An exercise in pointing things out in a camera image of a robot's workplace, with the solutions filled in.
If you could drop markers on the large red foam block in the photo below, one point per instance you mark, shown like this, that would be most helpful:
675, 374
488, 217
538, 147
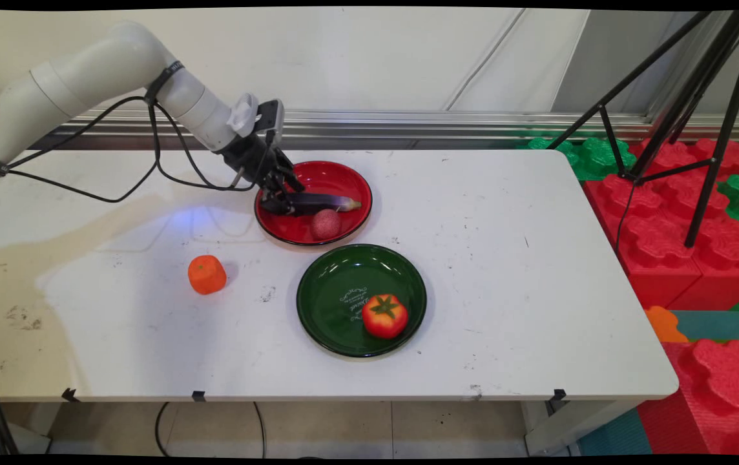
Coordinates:
718, 394

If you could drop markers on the white table leg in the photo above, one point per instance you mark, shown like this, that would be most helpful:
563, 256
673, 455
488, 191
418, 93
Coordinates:
570, 427

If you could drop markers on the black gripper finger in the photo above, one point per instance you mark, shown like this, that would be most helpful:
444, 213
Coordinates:
276, 200
292, 179

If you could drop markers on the orange toy persimmon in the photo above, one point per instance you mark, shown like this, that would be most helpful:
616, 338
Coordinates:
207, 274

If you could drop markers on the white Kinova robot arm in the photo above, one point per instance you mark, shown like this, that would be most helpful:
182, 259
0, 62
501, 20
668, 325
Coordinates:
85, 64

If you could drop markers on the orange foam block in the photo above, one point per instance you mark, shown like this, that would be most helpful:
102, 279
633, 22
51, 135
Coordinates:
663, 326

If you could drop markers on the aluminium wall rail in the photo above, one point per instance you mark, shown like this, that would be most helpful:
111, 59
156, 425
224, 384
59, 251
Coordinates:
408, 123

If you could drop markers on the dark green plate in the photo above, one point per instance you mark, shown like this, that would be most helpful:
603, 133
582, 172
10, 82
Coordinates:
337, 284

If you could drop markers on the black tripod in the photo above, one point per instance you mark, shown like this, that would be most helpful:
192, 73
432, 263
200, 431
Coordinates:
725, 129

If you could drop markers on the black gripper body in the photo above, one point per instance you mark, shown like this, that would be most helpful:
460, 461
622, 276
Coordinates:
253, 155

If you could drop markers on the purple toy eggplant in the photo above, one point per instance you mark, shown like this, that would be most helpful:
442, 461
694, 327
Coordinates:
321, 203

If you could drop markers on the teal foam mat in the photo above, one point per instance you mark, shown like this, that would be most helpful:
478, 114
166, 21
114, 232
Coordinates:
721, 325

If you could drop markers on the grey metal table foot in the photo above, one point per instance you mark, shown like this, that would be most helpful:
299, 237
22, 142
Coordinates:
30, 445

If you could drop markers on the pink round toy fruit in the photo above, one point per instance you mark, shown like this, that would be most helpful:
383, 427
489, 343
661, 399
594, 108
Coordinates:
325, 225

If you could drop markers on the black table edge clip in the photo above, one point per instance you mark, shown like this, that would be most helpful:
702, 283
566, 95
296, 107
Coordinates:
70, 394
557, 399
199, 396

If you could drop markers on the white finned wrist module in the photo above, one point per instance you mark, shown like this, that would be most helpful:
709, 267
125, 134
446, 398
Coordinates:
243, 115

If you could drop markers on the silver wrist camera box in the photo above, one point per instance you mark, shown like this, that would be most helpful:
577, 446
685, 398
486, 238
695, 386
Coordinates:
270, 119

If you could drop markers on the red toy tomato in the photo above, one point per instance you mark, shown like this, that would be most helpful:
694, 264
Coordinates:
385, 320

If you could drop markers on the red plate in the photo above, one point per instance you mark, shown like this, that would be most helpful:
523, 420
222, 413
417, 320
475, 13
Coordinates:
331, 177

